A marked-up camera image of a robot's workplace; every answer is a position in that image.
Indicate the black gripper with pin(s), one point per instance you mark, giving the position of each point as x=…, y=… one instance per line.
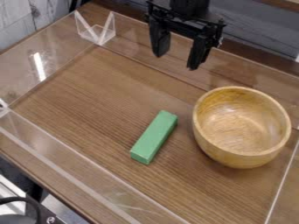
x=188, y=18

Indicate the green rectangular block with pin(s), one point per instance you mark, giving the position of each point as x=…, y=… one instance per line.
x=151, y=141

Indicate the light brown wooden bowl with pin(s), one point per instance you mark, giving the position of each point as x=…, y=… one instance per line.
x=241, y=126

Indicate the clear acrylic corner bracket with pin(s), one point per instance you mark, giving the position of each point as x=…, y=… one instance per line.
x=95, y=33

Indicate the clear acrylic tray wall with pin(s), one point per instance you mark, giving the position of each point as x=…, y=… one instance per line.
x=70, y=171

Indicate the black metal mount plate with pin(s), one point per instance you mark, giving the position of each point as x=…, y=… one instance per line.
x=40, y=213

